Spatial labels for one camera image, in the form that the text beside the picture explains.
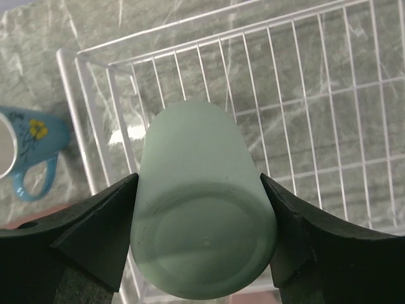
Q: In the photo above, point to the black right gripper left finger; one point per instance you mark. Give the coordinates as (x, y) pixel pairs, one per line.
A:
(75, 255)

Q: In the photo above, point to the tall green plastic cup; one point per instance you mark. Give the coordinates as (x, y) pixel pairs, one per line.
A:
(203, 226)

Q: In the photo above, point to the blue flowered mug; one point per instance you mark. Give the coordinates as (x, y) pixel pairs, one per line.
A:
(28, 138)

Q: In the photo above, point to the white wire dish rack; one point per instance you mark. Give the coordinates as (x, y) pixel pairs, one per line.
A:
(316, 87)

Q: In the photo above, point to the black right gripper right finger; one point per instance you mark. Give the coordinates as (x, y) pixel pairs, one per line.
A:
(321, 258)

